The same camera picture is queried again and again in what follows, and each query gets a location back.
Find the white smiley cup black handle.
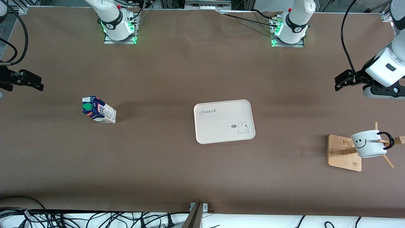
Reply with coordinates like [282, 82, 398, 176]
[351, 129, 395, 158]

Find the blue milk carton green cap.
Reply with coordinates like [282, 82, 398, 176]
[82, 96, 117, 124]

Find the wooden cup rack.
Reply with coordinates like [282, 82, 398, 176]
[327, 122, 405, 172]

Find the beige rabbit print tray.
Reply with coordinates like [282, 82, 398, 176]
[193, 99, 256, 144]

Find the grey power strip box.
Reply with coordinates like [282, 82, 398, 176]
[185, 0, 232, 10]

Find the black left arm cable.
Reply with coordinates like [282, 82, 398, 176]
[341, 0, 364, 76]

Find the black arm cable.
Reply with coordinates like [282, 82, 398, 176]
[0, 5, 29, 66]
[341, 0, 364, 76]

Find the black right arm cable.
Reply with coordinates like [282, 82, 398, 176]
[0, 5, 29, 66]

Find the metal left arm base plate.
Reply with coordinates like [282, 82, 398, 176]
[271, 17, 305, 48]

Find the silver aluminium frame profile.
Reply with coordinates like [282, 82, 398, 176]
[381, 0, 396, 22]
[0, 0, 31, 15]

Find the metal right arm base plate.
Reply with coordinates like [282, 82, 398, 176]
[104, 13, 137, 45]

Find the thick black cable on table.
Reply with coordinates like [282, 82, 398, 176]
[252, 9, 282, 21]

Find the black looped floor cable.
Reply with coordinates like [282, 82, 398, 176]
[0, 196, 48, 216]

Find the thin black cable on table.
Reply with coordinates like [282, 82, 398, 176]
[222, 13, 276, 28]

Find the black cable with plug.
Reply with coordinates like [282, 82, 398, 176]
[165, 212, 190, 228]

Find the aluminium camera post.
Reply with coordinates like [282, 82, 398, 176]
[182, 203, 209, 228]

